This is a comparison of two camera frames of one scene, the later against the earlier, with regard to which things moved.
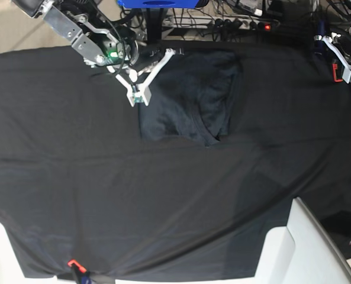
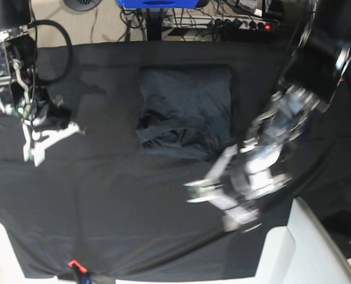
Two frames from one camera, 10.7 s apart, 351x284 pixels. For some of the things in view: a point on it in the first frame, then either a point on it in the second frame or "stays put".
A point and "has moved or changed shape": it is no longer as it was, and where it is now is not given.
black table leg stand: x=154 y=23 stays put
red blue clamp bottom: x=80 y=271 stays put
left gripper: x=142 y=57 to x=42 y=113
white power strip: x=218 y=22 stays put
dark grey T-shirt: x=193 y=97 has moved or changed shape
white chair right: x=301 y=253 stays put
